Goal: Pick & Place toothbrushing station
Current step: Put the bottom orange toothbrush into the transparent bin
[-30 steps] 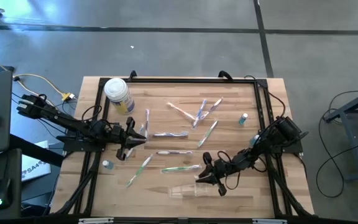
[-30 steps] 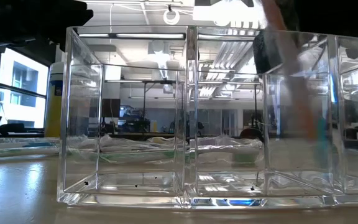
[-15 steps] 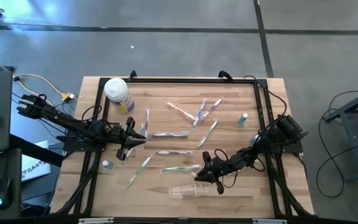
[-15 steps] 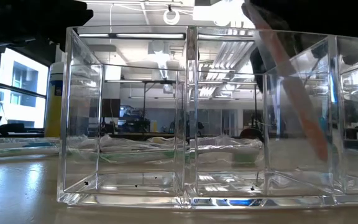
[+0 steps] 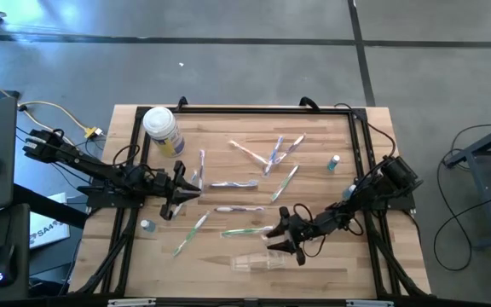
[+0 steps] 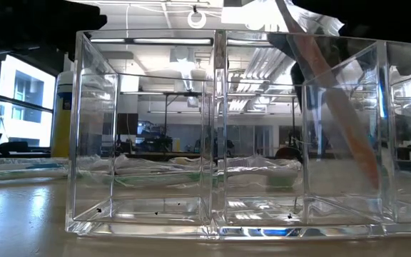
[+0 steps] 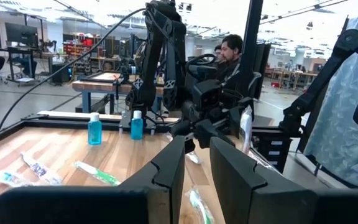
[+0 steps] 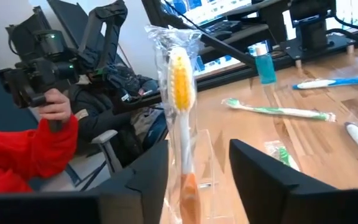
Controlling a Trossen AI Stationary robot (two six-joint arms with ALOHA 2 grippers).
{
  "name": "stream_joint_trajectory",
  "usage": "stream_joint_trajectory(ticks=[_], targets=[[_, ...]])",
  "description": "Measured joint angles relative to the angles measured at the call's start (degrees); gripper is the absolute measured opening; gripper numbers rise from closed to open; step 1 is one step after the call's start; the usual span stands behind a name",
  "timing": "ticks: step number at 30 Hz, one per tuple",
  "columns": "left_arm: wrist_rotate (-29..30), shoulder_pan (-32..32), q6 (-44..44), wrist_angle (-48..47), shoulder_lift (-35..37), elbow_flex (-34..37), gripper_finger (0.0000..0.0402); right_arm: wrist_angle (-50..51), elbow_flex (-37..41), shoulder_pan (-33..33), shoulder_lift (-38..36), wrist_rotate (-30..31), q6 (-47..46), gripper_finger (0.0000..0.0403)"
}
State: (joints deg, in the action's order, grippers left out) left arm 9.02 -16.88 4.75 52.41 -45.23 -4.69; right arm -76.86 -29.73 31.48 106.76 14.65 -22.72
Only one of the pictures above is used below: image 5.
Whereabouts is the Lysol wipes canister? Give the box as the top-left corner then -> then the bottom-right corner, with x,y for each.
142,105 -> 186,159

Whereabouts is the silver bracket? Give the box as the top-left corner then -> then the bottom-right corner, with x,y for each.
107,298 -> 157,307
346,299 -> 395,307

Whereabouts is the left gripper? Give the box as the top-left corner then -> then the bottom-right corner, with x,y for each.
159,160 -> 202,221

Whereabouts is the yellow cable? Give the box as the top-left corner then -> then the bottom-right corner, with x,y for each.
0,70 -> 91,148

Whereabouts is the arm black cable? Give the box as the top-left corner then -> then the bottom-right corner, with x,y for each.
333,101 -> 396,171
111,143 -> 142,168

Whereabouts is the black computer mouse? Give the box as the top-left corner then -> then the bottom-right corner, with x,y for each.
0,243 -> 17,287

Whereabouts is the clear acrylic organizer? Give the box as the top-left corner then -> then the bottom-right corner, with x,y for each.
229,250 -> 288,273

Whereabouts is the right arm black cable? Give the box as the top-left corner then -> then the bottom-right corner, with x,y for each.
333,101 -> 396,171

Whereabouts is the blue-grey metal table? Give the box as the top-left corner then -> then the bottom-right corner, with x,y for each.
443,117 -> 491,251

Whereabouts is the white cardboard box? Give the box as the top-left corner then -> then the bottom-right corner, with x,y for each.
29,192 -> 71,251

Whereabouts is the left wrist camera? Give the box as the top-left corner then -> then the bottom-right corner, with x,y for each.
145,168 -> 170,196

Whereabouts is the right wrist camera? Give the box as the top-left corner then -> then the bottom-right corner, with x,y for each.
295,217 -> 320,242

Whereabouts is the reddish pink toothbrush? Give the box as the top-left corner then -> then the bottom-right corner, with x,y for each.
197,148 -> 207,192

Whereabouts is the black desk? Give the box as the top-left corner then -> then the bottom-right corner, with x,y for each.
0,182 -> 89,304

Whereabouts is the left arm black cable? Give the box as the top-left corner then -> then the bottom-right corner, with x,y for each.
111,143 -> 142,168

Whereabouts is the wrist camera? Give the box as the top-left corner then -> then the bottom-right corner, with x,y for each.
295,217 -> 320,242
145,168 -> 170,196

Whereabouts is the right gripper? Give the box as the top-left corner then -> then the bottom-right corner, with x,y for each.
266,206 -> 308,267

